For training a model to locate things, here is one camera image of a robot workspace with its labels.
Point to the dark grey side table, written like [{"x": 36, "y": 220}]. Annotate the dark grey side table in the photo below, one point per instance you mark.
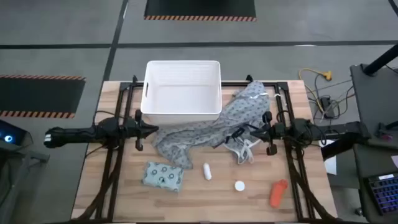
[{"x": 377, "y": 99}]

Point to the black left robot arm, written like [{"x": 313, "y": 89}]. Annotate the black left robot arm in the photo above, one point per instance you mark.
[{"x": 77, "y": 135}]

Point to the device with blue light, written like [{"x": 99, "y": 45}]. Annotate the device with blue light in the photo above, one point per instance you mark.
[{"x": 11, "y": 135}]

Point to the white gauze roll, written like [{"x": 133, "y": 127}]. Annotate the white gauze roll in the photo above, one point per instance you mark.
[{"x": 207, "y": 171}]

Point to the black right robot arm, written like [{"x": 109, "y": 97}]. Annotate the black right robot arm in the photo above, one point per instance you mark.
[{"x": 329, "y": 130}]

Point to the orange pill bottle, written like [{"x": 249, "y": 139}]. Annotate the orange pill bottle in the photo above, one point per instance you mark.
[{"x": 277, "y": 193}]

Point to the black pole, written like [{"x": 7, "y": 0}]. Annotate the black pole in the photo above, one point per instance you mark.
[{"x": 381, "y": 60}]

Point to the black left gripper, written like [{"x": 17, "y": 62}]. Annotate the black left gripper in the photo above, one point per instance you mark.
[{"x": 139, "y": 128}]

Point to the grey patterned hospital gown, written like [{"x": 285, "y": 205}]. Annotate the grey patterned hospital gown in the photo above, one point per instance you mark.
[{"x": 239, "y": 109}]

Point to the white round cap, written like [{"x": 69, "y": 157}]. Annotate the white round cap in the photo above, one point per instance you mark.
[{"x": 239, "y": 186}]

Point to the backlit keyboard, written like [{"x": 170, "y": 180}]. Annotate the backlit keyboard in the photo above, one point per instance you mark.
[{"x": 385, "y": 194}]

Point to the white plastic basket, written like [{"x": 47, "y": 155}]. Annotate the white plastic basket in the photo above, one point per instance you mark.
[{"x": 182, "y": 99}]

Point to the black hazard-striped floor mat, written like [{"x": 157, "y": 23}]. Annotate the black hazard-striped floor mat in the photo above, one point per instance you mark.
[
  {"x": 200, "y": 8},
  {"x": 37, "y": 95}
]

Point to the patterned cloth pack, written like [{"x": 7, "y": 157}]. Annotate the patterned cloth pack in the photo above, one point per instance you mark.
[{"x": 163, "y": 176}]

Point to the black power strip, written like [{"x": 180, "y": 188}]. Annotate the black power strip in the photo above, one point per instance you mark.
[{"x": 327, "y": 107}]

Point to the black aluminium table frame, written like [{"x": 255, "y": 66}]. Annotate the black aluminium table frame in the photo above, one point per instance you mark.
[{"x": 281, "y": 95}]

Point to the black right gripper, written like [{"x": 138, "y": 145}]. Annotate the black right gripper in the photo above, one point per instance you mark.
[{"x": 273, "y": 132}]

